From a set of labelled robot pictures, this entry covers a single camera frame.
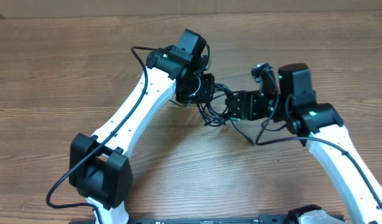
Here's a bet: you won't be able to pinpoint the black cable silver plug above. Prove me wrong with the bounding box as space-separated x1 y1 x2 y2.
203 102 255 146

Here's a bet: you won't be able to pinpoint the black cable black plugs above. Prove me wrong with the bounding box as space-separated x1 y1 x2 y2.
169 82 241 128

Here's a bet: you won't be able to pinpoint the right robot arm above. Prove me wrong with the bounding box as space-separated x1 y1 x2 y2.
225 63 382 223

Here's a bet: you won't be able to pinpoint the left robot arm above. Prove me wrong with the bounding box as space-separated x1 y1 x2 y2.
69 29 214 223

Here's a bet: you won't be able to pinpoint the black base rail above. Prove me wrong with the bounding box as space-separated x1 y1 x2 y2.
130 215 289 224

